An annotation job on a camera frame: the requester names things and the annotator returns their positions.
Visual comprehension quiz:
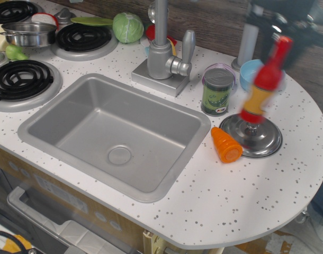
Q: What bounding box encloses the red toy item behind faucet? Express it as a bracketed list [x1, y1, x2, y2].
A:
[145, 25, 177, 46]

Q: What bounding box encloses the black burner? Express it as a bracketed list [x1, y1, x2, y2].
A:
[0, 60, 62, 113]
[0, 1, 43, 24]
[51, 23, 118, 61]

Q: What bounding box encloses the red toy ketchup bottle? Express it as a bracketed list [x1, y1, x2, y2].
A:
[240, 35, 293, 124]

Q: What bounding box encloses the light blue bowl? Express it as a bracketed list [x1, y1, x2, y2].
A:
[239, 59, 286, 92]

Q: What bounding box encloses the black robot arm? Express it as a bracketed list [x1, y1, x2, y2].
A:
[246, 1, 323, 70]

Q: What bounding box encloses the green pea can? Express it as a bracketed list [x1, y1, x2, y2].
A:
[201, 68, 235, 116]

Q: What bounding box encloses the silver pot lid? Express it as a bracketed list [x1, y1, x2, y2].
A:
[219, 114, 283, 159]

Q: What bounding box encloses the red white toy food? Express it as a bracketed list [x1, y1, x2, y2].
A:
[31, 13, 59, 29]

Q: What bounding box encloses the green toy plate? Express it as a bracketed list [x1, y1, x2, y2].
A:
[70, 17, 113, 26]

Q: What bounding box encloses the silver stove knob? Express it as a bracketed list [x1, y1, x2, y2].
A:
[54, 8, 76, 26]

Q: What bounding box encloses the green toy cabbage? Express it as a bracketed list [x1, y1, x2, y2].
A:
[112, 13, 144, 44]

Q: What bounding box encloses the green toy pepper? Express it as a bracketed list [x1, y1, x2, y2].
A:
[5, 44, 28, 60]

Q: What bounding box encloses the silver metal pot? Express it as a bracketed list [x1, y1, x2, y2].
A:
[0, 22, 57, 48]

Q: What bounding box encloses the rear right black burner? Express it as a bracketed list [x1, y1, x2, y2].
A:
[51, 23, 118, 61]

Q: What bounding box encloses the silver toy faucet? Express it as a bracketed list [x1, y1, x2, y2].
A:
[131, 1, 196, 97]

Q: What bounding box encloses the rear left black burner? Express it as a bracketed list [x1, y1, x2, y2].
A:
[0, 1, 43, 24]

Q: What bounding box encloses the orange toy carrot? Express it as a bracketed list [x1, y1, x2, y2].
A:
[211, 127, 243, 163]

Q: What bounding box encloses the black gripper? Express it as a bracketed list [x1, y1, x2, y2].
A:
[246, 5, 323, 70]

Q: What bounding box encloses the oven door handle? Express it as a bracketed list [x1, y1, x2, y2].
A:
[7, 187, 139, 253]

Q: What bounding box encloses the yellow black cable object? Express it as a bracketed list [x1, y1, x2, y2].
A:
[0, 231, 32, 253]

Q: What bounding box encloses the grey support pole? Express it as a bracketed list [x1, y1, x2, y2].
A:
[231, 0, 264, 72]

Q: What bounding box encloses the front left black burner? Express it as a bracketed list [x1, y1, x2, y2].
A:
[0, 60, 62, 113]

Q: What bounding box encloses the grey toy sink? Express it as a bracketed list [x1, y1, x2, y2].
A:
[18, 74, 211, 203]

